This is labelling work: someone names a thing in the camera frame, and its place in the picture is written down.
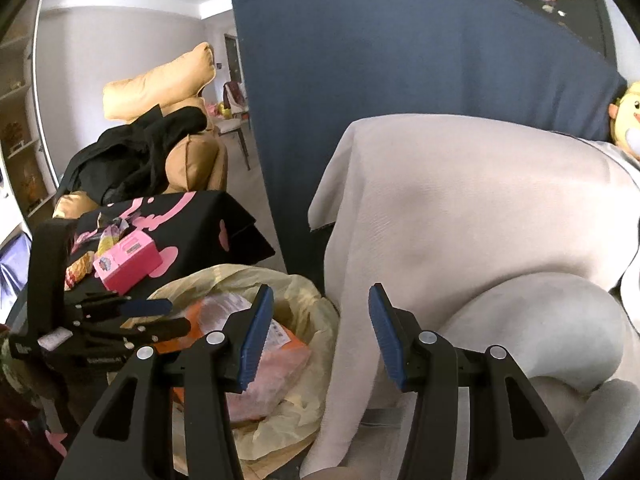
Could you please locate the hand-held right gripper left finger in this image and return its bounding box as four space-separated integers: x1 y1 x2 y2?
55 284 275 480

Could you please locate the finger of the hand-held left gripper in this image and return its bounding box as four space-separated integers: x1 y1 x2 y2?
79 317 193 346
75 294 173 321

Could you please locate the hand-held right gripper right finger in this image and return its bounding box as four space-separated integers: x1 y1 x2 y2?
368 282 586 480

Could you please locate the yellow snack wrapper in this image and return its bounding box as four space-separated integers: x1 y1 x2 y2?
64 256 97 291

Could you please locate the orange packet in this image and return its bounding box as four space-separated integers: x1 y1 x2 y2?
155 295 306 361

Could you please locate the pink translucent packet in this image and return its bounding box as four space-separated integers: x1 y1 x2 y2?
172 347 313 423

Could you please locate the pale yellow plastic bag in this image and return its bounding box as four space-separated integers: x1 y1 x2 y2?
145 264 346 480

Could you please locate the purple colourful wrapper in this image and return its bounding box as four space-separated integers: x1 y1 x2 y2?
95 215 132 256

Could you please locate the purple bag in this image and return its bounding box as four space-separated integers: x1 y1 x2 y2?
0 232 33 311

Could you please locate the pink box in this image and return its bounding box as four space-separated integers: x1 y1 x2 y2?
92 230 162 296

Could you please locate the black pink printed tablecloth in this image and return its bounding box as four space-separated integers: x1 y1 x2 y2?
50 190 277 301

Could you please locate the black jacket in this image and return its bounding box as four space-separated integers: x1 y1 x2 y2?
59 107 208 206

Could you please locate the tan leather sofa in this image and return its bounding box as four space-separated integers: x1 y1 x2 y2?
52 95 228 221

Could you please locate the grey armchair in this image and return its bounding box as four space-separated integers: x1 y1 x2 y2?
440 270 640 480

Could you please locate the white sheet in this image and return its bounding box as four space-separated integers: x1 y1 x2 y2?
306 113 640 480

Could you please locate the glass door shelf cabinet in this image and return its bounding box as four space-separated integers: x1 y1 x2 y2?
0 0 61 221

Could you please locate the beige dining chair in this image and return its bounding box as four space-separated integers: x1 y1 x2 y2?
216 80 252 171

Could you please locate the tan leather cushion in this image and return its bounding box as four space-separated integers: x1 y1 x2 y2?
102 42 217 122

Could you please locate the yellow duck plush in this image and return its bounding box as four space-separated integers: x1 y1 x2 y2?
609 81 640 161

